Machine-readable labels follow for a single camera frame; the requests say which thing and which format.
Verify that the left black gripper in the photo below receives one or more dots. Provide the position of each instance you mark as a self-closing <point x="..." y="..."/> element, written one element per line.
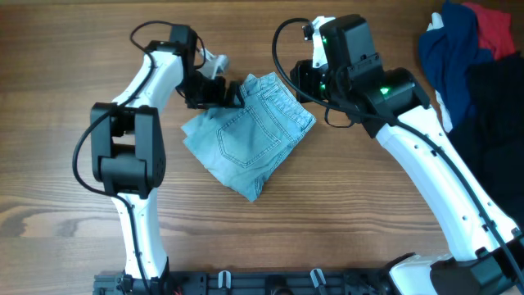
<point x="214" y="97"/>

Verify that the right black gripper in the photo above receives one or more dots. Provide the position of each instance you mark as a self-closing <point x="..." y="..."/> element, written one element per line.
<point x="301" y="74"/>

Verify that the light blue denim shorts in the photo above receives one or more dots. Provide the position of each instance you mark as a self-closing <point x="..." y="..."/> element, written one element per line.
<point x="242" y="147"/>

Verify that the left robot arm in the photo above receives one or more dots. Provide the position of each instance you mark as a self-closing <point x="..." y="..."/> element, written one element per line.
<point x="128" y="151"/>

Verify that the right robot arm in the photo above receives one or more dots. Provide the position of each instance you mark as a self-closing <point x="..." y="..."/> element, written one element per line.
<point x="485" y="245"/>

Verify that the white garment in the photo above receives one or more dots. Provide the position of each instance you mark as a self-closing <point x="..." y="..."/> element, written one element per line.
<point x="442" y="106"/>

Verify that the navy blue garment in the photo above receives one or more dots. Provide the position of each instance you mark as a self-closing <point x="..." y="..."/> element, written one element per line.
<point x="446" y="52"/>

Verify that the black garment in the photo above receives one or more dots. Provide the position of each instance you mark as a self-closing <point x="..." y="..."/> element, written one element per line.
<point x="490" y="141"/>

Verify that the red garment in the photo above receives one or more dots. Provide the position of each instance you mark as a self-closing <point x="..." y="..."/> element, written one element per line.
<point x="494" y="30"/>

